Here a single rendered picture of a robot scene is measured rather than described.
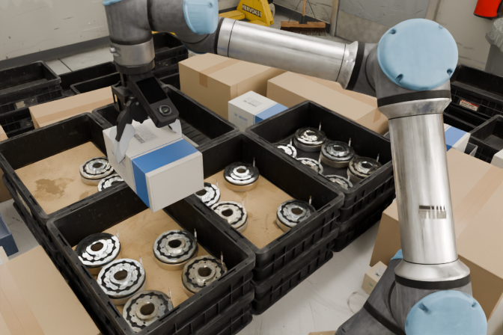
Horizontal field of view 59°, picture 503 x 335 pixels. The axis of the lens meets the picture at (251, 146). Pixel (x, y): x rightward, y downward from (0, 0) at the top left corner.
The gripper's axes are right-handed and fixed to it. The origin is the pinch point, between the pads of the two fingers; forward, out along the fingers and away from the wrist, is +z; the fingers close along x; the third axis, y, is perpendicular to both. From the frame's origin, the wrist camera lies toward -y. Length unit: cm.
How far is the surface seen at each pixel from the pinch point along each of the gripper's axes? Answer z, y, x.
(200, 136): 28, 35, -34
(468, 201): 21, -41, -66
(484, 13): 45, 67, -299
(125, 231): 27.9, 10.3, 5.3
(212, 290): 18.4, -24.3, 2.5
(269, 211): 28.0, -6.9, -28.2
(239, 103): 23, 38, -53
